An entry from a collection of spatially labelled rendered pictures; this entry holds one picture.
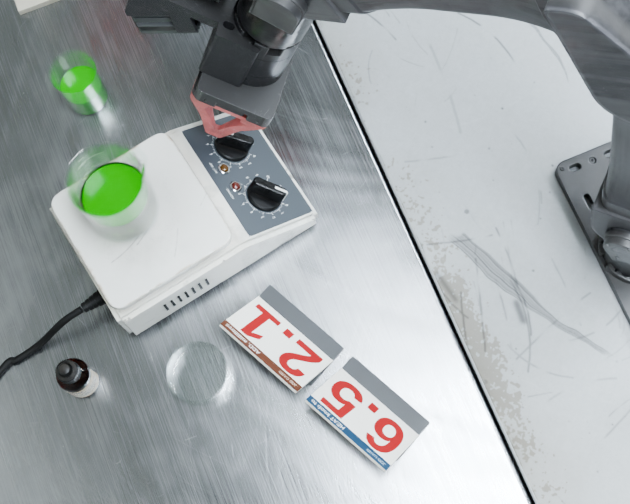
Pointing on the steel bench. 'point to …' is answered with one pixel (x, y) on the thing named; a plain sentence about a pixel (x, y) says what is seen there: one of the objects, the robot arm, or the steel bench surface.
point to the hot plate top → (128, 274)
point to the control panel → (259, 220)
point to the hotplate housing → (271, 239)
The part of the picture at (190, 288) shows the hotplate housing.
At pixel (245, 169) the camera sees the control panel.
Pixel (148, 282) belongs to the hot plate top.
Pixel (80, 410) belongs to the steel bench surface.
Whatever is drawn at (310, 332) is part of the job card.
